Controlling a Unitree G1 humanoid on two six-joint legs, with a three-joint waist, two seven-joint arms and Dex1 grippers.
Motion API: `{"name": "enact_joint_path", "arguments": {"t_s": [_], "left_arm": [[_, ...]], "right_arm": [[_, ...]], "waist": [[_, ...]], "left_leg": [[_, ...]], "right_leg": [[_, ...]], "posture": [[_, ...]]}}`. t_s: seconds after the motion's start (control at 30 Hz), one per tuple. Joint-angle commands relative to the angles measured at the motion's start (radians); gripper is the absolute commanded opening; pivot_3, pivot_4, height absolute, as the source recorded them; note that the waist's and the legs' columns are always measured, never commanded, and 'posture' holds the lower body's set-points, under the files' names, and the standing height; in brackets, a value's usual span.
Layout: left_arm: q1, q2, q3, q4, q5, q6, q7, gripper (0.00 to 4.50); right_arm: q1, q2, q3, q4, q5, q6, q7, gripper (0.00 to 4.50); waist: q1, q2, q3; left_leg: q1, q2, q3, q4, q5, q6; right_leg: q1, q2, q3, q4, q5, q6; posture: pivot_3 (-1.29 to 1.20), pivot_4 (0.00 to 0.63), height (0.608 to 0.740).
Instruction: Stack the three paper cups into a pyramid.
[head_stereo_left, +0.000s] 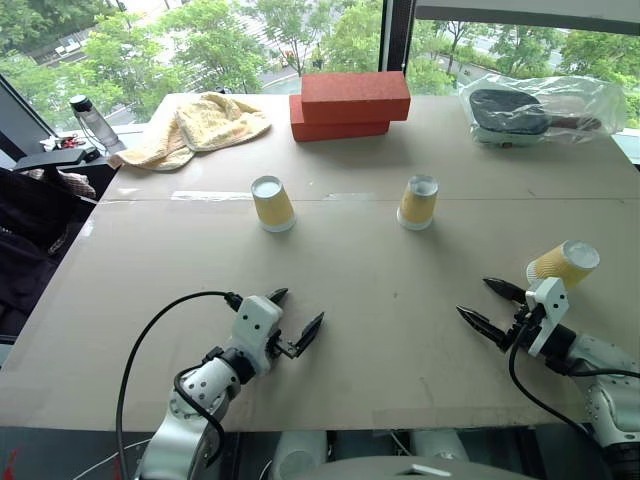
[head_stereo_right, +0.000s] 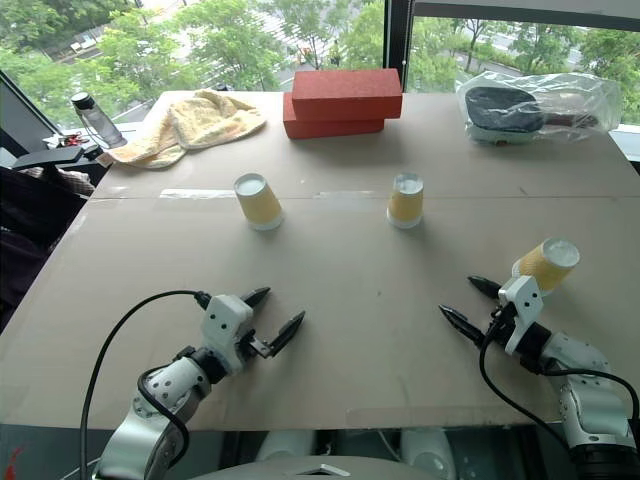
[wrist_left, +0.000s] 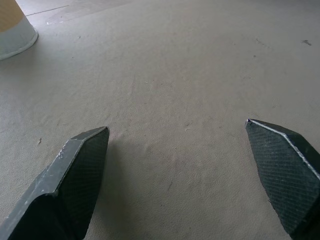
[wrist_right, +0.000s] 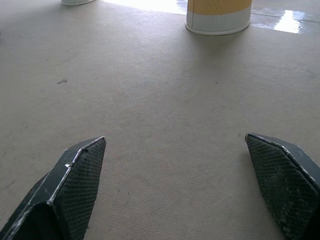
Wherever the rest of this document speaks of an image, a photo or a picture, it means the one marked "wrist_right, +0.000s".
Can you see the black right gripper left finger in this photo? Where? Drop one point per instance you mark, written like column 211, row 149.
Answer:
column 72, row 190

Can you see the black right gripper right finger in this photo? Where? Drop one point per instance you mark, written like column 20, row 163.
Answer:
column 285, row 180

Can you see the yellow and white paper cup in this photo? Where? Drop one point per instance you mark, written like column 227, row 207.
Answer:
column 217, row 17

